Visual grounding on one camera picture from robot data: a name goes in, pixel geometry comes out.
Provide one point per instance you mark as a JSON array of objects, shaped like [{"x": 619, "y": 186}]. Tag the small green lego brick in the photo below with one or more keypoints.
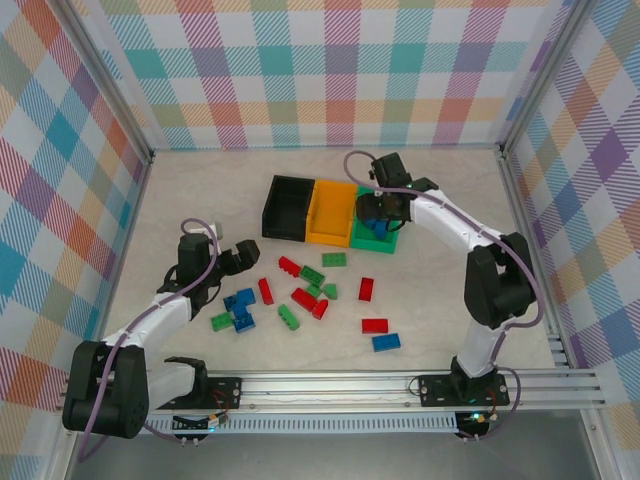
[{"x": 313, "y": 289}]

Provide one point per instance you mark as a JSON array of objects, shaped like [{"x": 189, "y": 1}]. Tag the red sloped lego brick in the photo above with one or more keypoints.
[{"x": 320, "y": 308}]

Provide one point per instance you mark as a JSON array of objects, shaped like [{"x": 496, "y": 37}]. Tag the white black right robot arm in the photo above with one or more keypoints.
[{"x": 450, "y": 220}]

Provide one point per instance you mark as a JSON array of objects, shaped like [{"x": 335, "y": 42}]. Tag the green plastic bin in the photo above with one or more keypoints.
[{"x": 372, "y": 245}]

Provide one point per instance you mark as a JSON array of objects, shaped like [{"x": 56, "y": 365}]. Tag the orange plastic bin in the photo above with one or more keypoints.
[{"x": 330, "y": 200}]

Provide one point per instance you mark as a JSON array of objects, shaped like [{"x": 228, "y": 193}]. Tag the black plastic bin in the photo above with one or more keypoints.
[{"x": 287, "y": 205}]

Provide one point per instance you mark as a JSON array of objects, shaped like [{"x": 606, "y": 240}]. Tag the grey metal sheet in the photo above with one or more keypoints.
[{"x": 325, "y": 457}]

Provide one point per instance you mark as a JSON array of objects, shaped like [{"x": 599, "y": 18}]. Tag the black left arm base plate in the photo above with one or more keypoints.
[{"x": 225, "y": 390}]

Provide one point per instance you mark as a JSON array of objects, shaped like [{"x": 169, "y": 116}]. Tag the aluminium left side rail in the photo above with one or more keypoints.
[{"x": 136, "y": 210}]

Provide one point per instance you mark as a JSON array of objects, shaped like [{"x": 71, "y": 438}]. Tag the aluminium right side rail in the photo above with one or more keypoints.
[{"x": 515, "y": 200}]

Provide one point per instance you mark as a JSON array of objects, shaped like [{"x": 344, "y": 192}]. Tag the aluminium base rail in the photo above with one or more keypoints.
[{"x": 325, "y": 387}]

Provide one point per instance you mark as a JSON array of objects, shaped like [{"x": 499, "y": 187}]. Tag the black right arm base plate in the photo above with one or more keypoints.
[{"x": 435, "y": 390}]

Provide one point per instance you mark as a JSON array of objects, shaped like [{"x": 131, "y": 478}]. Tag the aluminium right frame post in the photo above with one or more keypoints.
[{"x": 545, "y": 75}]

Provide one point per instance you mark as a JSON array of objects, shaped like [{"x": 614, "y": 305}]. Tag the aluminium frame post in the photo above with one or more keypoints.
[
  {"x": 105, "y": 75},
  {"x": 545, "y": 75}
]

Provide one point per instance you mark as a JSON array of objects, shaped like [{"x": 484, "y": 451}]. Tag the aluminium left frame post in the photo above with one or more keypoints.
[{"x": 105, "y": 75}]

